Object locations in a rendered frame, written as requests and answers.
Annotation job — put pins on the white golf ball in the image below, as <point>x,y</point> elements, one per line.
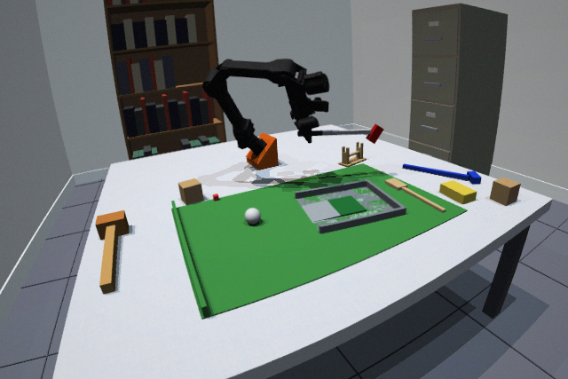
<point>252,216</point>

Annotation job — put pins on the green flat mat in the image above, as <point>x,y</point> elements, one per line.
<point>238,263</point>

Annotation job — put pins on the yellow flat block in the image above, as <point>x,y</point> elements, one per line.
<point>458,192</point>

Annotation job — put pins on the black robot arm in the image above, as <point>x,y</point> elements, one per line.
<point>280,71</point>

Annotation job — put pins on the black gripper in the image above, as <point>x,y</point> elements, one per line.
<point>301,112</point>

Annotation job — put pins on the wooden mallet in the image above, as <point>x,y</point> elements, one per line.
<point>109,226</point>

